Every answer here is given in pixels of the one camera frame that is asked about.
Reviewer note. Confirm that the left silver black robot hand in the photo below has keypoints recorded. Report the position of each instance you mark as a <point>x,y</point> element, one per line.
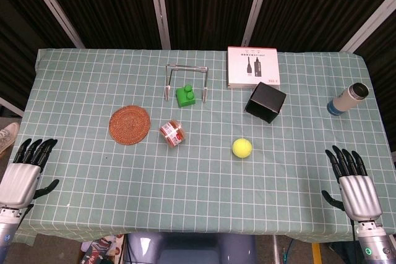
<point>19,180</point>

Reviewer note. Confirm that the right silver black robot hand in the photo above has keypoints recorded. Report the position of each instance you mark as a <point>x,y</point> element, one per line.
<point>359,191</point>

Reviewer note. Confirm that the yellow tennis ball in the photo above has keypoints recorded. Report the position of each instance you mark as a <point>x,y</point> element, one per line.
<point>242,148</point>

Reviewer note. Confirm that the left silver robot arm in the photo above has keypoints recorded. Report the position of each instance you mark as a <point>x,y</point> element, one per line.
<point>7,233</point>

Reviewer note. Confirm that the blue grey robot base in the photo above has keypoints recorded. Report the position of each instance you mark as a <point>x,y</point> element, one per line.
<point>188,248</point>

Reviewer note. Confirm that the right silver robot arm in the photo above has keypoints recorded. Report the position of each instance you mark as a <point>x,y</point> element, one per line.
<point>372,240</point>

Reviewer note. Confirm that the black cardboard box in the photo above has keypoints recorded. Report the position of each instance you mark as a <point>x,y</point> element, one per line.
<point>266,101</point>

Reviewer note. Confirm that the white product box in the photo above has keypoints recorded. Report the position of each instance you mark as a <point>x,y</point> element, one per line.
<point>253,67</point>

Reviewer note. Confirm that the white sneaker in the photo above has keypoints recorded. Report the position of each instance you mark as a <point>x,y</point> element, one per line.
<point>7,135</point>

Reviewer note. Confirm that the white thermos bottle blue base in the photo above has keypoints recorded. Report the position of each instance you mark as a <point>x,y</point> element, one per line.
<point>346,97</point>

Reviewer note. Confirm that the round woven rattan coaster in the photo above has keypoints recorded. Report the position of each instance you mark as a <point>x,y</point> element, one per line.
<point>129,125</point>

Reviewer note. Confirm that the clear plastic jar red label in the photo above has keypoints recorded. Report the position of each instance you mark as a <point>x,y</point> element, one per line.
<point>172,132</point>

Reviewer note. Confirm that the green checkered tablecloth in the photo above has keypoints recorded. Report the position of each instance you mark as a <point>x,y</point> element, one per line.
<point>198,165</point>

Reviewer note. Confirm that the green toy building block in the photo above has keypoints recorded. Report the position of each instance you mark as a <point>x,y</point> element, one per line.
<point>185,96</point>

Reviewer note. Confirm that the white partition post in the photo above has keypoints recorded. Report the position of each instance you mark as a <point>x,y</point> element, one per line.
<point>159,7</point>
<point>368,27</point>
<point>52,5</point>
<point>256,5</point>

